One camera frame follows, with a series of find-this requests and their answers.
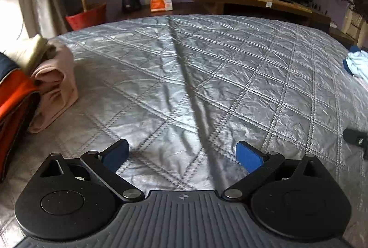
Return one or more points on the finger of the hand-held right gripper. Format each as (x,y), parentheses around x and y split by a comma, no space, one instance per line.
(355,136)

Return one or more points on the woven vase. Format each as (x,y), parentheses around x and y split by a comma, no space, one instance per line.
(355,23)

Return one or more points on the cream garment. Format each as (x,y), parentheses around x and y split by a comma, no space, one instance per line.
(28,52)

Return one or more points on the orange tissue box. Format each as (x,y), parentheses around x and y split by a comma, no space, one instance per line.
(159,3)

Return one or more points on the light blue garment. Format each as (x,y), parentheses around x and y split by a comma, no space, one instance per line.
(359,64)

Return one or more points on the wooden television stand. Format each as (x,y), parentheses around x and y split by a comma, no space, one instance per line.
(258,0)

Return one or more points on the pink garment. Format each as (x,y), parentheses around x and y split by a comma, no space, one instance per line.
(54,87)

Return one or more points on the navy orange zip jacket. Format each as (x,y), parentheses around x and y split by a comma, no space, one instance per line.
(14,104)

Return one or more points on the dark low wooden bench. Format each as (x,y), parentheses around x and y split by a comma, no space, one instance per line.
(184,8)

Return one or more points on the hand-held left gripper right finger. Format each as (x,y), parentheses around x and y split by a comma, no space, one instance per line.
(248,157)

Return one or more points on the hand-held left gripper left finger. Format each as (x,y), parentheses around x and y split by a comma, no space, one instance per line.
(116,156)

